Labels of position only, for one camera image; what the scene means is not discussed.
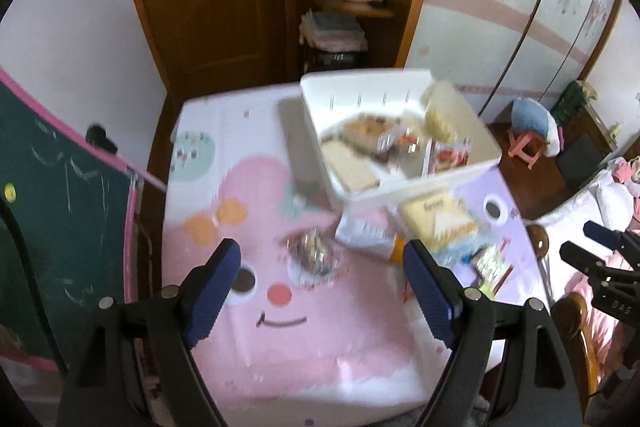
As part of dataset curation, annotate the tan cracker bag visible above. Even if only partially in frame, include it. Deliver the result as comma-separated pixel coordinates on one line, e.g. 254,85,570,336
398,191,480,253

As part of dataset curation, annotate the white orange snack packet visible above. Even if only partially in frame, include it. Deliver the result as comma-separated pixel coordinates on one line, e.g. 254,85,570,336
334,213,406,265

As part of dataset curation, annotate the red-lidded date snack packet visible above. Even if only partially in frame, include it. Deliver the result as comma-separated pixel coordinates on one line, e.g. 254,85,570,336
426,139,472,174

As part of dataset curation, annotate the clear bag beige snack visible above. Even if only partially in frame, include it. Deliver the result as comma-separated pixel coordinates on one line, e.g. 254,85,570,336
423,80,474,144

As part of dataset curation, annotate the round wooden bedpost knob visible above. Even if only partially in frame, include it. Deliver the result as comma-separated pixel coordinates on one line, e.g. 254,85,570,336
526,223,549,260

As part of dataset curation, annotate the pink plastic stool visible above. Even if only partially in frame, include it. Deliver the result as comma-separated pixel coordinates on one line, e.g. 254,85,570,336
508,128,546,170

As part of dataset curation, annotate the blue plush pillow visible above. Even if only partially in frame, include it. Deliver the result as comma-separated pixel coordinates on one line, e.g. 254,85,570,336
511,98,561,157

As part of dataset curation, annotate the pink cartoon tablecloth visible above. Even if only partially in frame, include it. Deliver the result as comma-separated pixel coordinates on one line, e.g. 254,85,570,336
159,81,551,415

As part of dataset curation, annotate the clear wrapped nut snack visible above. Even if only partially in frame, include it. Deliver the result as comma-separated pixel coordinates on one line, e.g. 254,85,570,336
286,229,341,287

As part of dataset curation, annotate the white plastic storage bin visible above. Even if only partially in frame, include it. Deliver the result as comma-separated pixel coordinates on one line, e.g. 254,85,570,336
299,69,501,212

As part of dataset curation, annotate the wafer biscuit packet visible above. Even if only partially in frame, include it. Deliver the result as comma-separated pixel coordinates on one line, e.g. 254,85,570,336
321,140,380,193

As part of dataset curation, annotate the stack of folded papers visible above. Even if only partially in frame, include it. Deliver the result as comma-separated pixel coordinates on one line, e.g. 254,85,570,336
298,11,368,53

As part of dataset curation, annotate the green chalkboard pink frame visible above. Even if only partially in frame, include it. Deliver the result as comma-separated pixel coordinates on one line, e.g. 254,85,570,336
1,74,148,372

